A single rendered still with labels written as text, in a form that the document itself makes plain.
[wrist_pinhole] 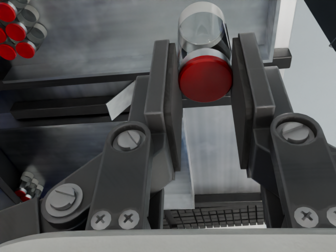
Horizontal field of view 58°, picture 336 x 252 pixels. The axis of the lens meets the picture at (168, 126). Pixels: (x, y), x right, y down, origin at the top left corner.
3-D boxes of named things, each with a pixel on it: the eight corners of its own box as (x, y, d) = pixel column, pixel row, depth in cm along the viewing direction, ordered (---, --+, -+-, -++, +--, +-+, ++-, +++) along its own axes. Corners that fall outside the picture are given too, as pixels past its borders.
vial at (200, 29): (180, 45, 15) (179, 101, 12) (175, 2, 14) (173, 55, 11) (224, 41, 15) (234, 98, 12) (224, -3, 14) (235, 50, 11)
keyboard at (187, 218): (150, 226, 92) (150, 234, 90) (136, 203, 82) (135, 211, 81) (288, 217, 84) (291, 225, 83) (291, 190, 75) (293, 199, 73)
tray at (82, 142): (42, 198, 68) (36, 212, 65) (-26, 115, 49) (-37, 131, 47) (194, 193, 64) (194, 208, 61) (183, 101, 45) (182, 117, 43)
